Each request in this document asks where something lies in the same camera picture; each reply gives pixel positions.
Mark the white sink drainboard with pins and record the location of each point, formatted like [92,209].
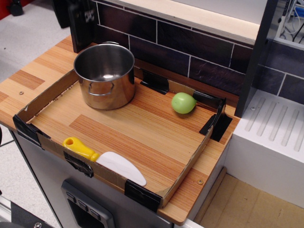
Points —
[266,149]

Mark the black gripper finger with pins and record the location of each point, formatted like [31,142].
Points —
[79,16]

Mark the black object on floor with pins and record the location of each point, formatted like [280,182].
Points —
[15,8]

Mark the grey oven control panel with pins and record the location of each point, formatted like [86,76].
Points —
[87,213]

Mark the dark grey vertical post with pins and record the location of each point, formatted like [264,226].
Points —
[248,90]

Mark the green toy pear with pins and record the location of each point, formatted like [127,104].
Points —
[183,103]

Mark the cardboard fence with black tape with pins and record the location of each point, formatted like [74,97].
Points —
[175,158]

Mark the stainless steel pot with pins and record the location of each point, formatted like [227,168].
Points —
[106,77]

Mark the yellow handled white toy knife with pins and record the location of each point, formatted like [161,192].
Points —
[110,160]

